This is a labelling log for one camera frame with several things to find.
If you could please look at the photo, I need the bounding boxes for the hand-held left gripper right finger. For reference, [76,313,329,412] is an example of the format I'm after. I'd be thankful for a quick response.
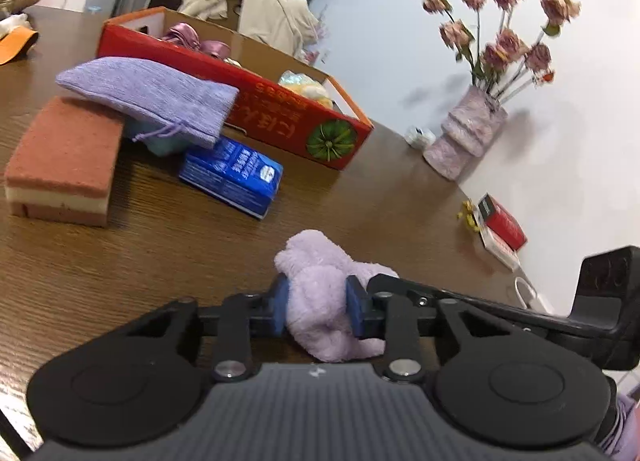
[345,275,531,383]

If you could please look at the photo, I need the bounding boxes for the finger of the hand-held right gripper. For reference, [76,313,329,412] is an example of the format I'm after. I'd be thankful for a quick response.
[366,273,581,342]

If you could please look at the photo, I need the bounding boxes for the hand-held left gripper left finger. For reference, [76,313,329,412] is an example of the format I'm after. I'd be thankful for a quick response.
[102,273,292,383]

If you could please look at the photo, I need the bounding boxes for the purple plush headband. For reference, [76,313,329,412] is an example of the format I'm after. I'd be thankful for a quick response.
[274,230,401,363]

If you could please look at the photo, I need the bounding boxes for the red cardboard box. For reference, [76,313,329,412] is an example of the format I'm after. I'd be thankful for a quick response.
[96,6,375,172]

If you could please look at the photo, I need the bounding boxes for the yellow white plush toy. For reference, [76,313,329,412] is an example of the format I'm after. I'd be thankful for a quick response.
[295,80,335,109]

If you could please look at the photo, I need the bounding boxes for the pink satin scrunchie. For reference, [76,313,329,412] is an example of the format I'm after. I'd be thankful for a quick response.
[161,24,232,58]

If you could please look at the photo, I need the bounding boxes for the white charger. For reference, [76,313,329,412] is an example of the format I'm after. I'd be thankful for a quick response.
[512,277,553,314]

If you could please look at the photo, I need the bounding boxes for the white flat box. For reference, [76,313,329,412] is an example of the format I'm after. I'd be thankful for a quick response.
[479,228,521,269]

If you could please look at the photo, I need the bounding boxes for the red small box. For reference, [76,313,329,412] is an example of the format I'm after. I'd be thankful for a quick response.
[476,194,528,249]

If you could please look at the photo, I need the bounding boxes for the small yellow flowers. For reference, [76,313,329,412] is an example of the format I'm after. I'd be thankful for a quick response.
[457,200,482,232]

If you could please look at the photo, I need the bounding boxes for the person's pink clothing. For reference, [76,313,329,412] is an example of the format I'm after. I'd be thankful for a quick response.
[607,391,640,461]

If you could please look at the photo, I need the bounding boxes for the blue carton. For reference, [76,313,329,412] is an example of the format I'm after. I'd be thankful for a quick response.
[178,136,284,219]

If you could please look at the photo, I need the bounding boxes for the pink textured vase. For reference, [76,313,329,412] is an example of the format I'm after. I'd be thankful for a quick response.
[422,86,508,181]

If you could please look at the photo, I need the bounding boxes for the small white gadget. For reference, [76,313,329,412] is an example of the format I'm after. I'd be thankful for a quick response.
[404,126,436,148]

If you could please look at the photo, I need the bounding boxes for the brown layered sponge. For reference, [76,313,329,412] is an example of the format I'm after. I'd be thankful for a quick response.
[4,96,126,228]

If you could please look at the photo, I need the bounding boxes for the bunch of dried pink roses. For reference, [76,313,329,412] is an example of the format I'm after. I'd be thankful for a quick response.
[421,0,582,97]

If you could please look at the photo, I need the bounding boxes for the beige jacket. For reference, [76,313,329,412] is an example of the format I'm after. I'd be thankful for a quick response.
[174,0,321,59]

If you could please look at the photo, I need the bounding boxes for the purple drawstring pouch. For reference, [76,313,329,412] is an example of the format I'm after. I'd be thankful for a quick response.
[55,57,240,149]

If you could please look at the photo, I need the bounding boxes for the orange strap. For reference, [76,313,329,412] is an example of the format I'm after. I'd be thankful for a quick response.
[0,26,40,66]

